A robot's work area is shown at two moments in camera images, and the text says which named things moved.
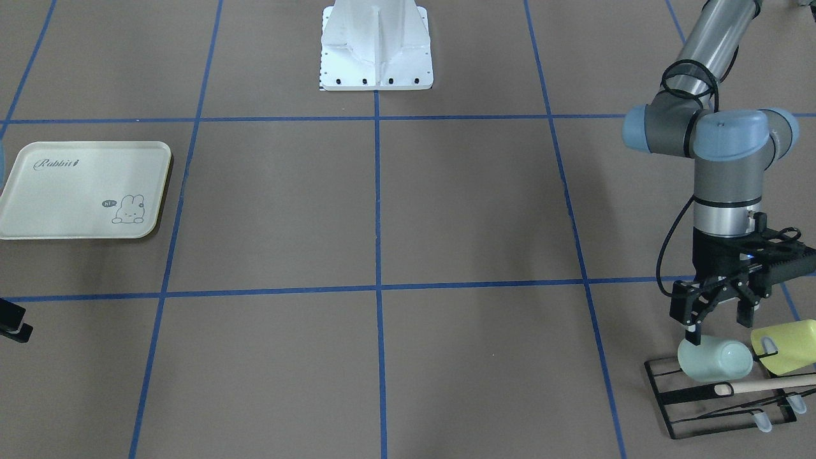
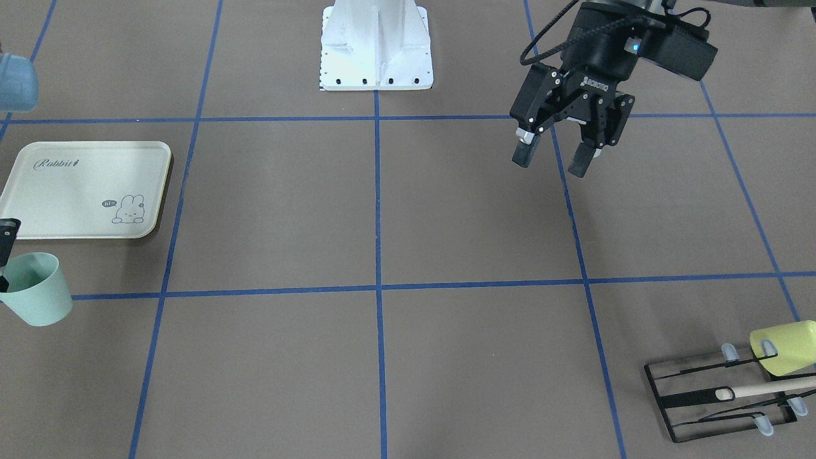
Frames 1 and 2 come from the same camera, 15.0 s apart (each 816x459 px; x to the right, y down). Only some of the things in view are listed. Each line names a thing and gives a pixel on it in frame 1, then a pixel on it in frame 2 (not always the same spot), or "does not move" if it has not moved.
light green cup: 715,359 → 37,292
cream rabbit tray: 85,190 does not move
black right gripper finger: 11,325 → 9,231
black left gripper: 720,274 → 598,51
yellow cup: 795,343 does not move
